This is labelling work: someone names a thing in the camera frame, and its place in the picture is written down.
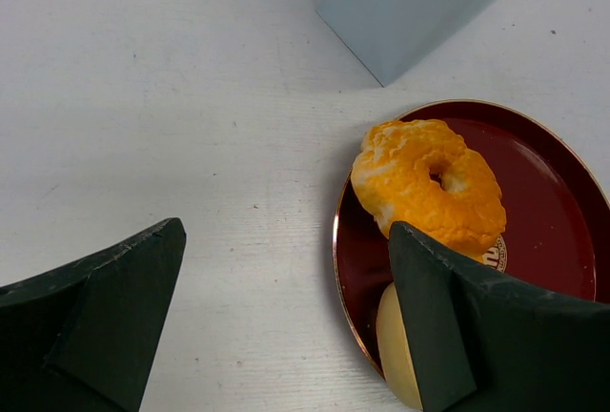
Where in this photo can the pale ring bagel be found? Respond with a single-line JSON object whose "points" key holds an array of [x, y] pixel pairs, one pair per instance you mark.
{"points": [[393, 348]]}

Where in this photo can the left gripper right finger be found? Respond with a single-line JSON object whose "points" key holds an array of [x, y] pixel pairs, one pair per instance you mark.
{"points": [[481, 340]]}

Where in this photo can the orange ring donut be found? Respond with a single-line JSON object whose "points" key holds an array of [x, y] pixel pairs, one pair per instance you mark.
{"points": [[423, 173]]}

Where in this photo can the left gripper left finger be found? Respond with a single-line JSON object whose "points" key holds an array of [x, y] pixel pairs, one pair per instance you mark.
{"points": [[83, 336]]}

